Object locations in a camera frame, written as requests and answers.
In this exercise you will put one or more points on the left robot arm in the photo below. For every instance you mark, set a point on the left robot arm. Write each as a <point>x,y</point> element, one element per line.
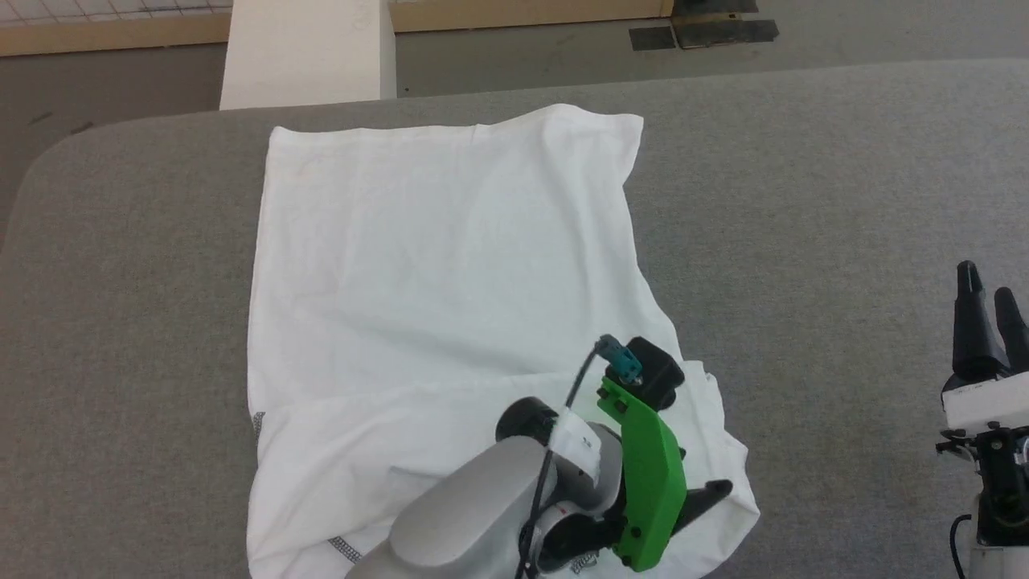
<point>466,515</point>

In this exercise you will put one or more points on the large black floor plate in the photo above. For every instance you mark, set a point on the large black floor plate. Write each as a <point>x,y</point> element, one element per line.
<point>723,30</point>

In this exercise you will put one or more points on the wooden panel frame strip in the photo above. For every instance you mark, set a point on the wooden panel frame strip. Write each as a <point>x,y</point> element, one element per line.
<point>522,14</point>

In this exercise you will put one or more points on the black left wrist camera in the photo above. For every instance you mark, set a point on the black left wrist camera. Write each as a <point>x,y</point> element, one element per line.
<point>659,374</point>

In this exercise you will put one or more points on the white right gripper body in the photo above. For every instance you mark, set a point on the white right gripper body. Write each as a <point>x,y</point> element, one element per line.
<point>985,402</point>

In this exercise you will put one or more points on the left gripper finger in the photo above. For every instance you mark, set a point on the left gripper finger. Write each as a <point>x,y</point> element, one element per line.
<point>707,494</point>

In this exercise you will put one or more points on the small black floor plate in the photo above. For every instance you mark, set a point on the small black floor plate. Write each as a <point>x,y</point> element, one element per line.
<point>653,38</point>

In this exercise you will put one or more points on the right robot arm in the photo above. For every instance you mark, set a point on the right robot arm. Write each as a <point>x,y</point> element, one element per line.
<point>1005,567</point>

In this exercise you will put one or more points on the white garment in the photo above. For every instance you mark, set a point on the white garment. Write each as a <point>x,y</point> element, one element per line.
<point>442,265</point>

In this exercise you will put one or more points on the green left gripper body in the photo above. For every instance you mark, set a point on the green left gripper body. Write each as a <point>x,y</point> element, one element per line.
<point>653,474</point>

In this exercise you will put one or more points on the white rectangular pillar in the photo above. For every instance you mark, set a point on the white rectangular pillar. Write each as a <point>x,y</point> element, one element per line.
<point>305,56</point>

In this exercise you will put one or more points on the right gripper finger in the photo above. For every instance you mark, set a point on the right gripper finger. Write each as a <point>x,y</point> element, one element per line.
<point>1017,338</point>
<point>974,338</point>

